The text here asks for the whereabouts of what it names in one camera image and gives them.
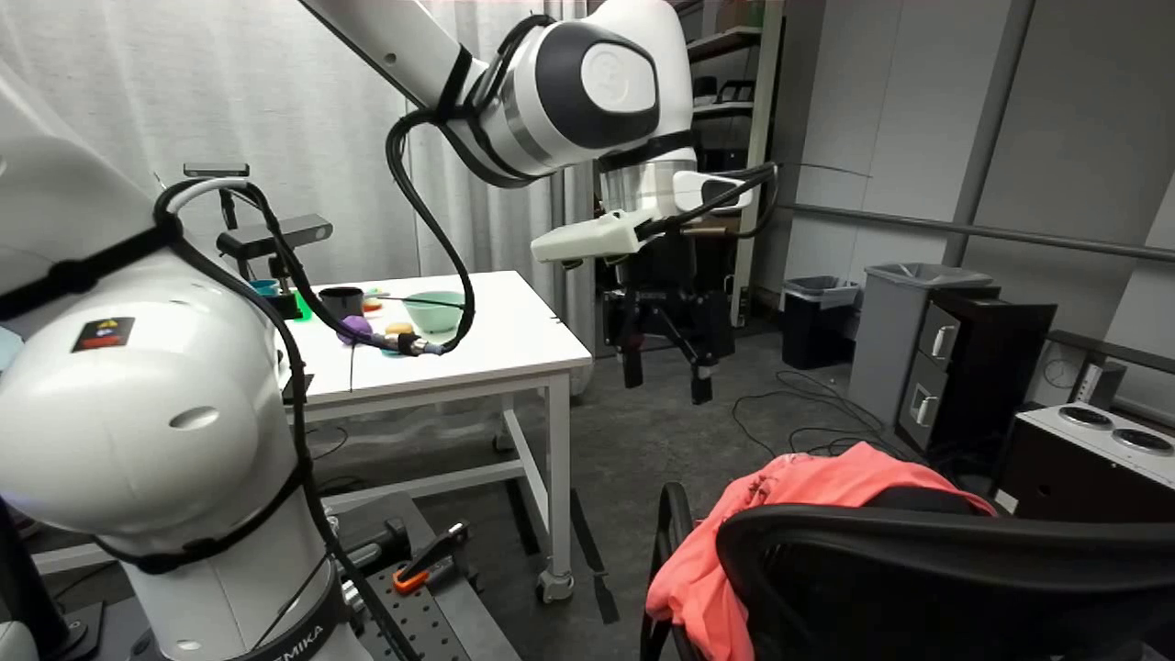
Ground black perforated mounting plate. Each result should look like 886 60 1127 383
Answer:
335 491 529 661

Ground grey wall handrail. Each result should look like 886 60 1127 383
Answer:
785 199 1175 267

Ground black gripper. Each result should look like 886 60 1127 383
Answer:
606 251 720 407

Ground black camera stand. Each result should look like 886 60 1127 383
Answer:
181 158 340 302

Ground black bowl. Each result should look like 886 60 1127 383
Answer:
320 284 369 318

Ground white table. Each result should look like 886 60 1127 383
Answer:
21 267 600 611

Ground black trash bin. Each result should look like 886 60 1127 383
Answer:
780 273 868 376

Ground salmon pink printed shirt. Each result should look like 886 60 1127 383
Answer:
644 439 998 661

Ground black filing cabinet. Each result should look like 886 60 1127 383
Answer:
897 286 1059 472

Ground shelf unit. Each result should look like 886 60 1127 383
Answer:
684 0 785 328

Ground white curtain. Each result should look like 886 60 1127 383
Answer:
0 0 604 296

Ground black floor cables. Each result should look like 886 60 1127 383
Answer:
733 362 910 462

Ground black mesh chair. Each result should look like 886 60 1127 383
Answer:
638 482 1175 661

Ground black flat floor bar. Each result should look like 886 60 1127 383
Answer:
565 487 624 626

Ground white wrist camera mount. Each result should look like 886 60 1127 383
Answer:
529 207 653 267

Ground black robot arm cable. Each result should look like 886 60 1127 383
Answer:
151 103 482 661

